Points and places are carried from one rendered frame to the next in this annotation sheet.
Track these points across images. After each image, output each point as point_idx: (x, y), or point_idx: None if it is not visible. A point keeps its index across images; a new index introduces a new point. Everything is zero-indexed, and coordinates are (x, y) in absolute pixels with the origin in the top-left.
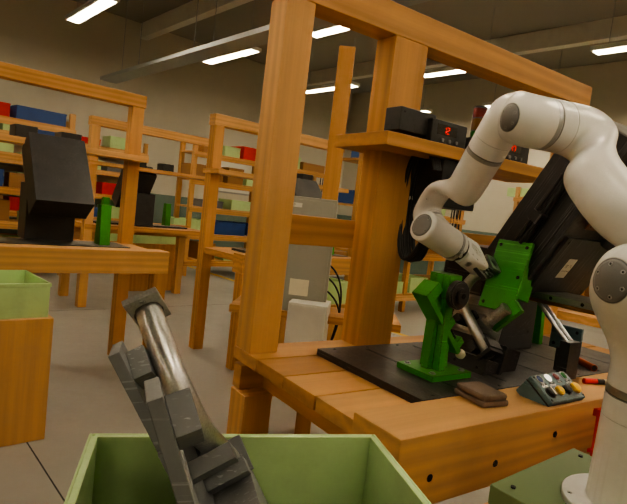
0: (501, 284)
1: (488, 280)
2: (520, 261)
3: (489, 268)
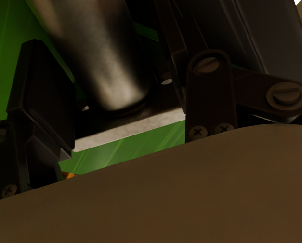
0: (1, 91)
1: (27, 12)
2: (114, 163)
3: (64, 158)
